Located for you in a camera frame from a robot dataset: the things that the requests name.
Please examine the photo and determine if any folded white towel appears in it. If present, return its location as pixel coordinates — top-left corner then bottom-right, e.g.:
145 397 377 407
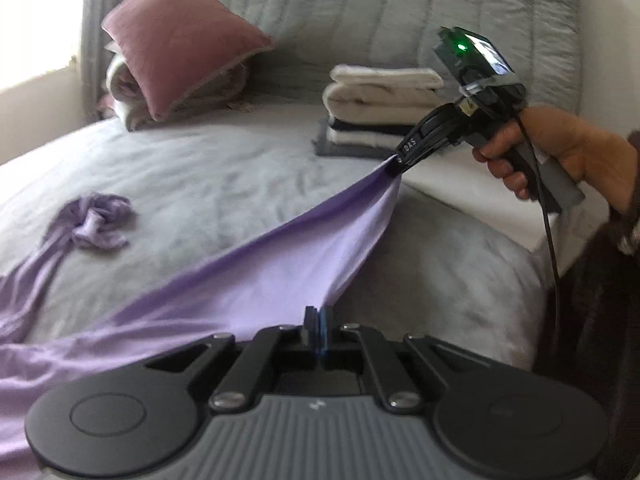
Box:
330 64 444 92

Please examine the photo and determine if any person's right hand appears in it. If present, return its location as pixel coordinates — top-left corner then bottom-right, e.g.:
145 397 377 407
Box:
472 107 639 216

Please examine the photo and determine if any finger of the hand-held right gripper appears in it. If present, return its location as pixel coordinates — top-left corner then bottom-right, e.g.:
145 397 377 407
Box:
386 152 413 177

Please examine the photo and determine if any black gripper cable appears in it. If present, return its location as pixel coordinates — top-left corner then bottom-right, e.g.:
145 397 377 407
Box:
517 114 562 313

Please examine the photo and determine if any folded grey pink duvet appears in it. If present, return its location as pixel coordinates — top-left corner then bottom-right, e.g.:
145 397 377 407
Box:
102 52 251 132

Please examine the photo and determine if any pink velvet pillow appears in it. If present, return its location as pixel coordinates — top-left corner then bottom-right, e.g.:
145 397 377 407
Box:
100 0 275 122

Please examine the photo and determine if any grey quilted headboard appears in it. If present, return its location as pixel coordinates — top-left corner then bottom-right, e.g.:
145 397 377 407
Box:
80 0 585 123

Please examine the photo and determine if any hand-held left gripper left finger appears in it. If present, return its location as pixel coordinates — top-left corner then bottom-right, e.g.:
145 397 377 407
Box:
149 305 319 413

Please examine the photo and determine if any folded dark garment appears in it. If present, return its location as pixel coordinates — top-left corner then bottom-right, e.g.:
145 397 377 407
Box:
327 116 417 137

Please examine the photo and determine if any white pillow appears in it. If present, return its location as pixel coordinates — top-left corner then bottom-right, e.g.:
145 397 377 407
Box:
400 157 578 277

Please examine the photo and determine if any lavender garment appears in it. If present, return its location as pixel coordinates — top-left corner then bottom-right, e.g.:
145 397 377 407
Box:
0 157 404 480

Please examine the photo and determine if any person's right forearm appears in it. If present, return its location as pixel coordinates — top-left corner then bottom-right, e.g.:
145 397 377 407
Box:
537 130 640 480

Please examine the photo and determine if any folded beige garment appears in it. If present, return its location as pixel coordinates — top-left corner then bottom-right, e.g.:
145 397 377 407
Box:
322 82 445 125

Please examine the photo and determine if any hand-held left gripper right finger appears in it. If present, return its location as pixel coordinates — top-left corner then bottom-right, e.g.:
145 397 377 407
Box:
317 305 490 411

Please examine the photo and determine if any folded white garment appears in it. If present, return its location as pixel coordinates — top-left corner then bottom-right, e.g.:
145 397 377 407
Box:
325 126 407 150

